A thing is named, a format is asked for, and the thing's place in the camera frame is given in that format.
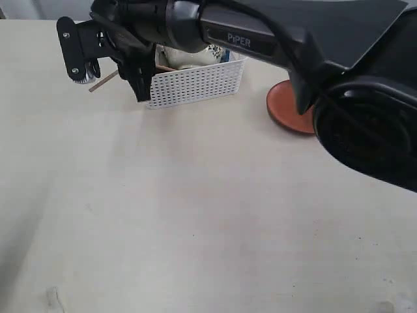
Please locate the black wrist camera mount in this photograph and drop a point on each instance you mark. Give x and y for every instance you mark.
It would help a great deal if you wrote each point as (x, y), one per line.
(82, 45)

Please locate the brown wooden plate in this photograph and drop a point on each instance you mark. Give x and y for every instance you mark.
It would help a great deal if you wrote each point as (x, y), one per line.
(281, 107)

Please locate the white perforated plastic basket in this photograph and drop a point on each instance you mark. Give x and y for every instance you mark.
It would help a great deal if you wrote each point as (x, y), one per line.
(195, 84)

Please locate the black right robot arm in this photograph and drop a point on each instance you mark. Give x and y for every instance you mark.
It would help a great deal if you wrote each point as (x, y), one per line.
(353, 63)

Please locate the blue chips snack bag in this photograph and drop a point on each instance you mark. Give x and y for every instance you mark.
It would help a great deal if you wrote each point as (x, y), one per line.
(225, 56)

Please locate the brown wooden chopstick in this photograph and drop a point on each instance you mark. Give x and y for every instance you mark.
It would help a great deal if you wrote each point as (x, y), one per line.
(103, 81)
(162, 68)

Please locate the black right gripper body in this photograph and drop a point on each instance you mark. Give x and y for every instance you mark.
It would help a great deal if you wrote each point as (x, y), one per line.
(133, 27)

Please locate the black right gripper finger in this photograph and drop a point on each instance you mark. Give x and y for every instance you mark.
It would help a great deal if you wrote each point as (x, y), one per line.
(127, 68)
(142, 69)

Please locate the grey speckled ceramic bowl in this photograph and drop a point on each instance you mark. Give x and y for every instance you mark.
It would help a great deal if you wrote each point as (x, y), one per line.
(179, 60)

